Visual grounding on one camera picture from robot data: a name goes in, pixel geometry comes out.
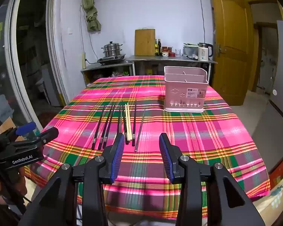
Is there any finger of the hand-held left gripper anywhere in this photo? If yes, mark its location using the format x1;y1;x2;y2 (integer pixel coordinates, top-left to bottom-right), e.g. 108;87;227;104
0;122;36;143
9;127;59;151

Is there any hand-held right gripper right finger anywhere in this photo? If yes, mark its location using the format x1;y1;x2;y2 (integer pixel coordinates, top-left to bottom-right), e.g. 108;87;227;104
158;133;266;226

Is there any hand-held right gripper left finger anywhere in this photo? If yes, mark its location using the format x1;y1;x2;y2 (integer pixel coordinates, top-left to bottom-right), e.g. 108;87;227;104
19;133;125;226

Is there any light wooden chopstick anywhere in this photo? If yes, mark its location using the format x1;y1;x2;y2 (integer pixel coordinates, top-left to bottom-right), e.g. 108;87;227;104
127;103;135;139
125;104;132;140

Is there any pink plastic utensil basket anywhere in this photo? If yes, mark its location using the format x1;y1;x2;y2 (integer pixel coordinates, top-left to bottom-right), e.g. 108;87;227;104
164;66;208;112

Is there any brown cardboard box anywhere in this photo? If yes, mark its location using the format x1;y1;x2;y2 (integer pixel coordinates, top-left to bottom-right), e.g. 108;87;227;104
0;118;17;137

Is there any pink green plaid tablecloth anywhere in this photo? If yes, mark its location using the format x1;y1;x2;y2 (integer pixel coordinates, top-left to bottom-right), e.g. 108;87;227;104
24;75;271;220

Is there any pink storage basket with greens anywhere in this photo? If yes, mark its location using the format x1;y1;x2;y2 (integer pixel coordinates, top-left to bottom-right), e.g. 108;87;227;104
111;71;131;78

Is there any low steel kitchen table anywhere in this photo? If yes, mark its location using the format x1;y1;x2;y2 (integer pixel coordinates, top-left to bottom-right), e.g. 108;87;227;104
80;60;134;87

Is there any tall steel kitchen counter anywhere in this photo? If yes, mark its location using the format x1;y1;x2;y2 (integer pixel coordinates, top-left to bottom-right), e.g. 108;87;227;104
126;55;218;85

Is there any stainless steel steamer pot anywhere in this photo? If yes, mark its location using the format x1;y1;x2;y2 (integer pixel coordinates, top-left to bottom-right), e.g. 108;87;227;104
102;41;123;58

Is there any white electric kettle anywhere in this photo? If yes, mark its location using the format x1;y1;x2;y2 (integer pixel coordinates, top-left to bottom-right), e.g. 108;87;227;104
198;42;214;61

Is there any fish print cardboard box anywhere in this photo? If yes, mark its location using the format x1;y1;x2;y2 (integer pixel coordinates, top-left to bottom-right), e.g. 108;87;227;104
250;176;283;209

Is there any red cardboard box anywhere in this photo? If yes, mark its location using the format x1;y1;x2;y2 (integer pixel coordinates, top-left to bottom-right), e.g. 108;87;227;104
269;162;283;193

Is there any wooden cutting board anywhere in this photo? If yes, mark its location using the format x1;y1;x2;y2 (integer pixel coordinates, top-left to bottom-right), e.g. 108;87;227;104
134;28;156;56

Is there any yellow wooden door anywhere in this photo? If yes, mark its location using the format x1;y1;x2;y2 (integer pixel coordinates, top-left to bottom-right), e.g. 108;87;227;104
209;0;255;106

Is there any knotted green curtain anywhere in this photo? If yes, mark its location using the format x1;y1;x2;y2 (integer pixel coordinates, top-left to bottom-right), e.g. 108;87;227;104
82;0;102;32

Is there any silver refrigerator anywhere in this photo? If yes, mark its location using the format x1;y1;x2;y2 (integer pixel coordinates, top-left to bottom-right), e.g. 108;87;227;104
236;20;283;177

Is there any white sliding door frame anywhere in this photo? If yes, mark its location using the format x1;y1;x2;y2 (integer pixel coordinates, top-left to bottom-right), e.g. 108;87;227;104
3;0;70;132

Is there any thin wall cable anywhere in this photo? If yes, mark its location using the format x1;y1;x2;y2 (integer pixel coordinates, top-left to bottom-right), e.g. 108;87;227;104
196;0;206;43

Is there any yellow wooden door frame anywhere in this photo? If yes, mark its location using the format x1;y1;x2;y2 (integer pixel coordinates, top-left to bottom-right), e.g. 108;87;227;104
244;0;283;92

